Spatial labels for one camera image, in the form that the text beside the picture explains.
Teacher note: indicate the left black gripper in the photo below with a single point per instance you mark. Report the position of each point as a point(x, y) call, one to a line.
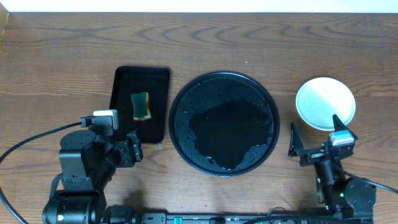
point(133, 149)

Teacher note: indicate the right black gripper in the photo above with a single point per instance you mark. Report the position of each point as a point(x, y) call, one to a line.
point(296, 146)

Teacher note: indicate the green yellow sponge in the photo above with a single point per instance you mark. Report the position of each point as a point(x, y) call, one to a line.
point(140, 102)

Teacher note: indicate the light blue plate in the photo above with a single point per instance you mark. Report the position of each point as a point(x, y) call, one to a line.
point(318, 99)

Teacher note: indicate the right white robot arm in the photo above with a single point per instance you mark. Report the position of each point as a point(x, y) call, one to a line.
point(345, 197)

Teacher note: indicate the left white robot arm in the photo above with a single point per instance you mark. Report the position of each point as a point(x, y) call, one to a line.
point(88, 162)

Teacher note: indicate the rectangular black tray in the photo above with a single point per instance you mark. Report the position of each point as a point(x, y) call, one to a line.
point(133, 79)

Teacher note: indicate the round black tray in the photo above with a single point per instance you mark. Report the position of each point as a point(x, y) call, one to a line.
point(224, 123)

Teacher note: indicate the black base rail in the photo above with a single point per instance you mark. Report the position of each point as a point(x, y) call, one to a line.
point(183, 218)

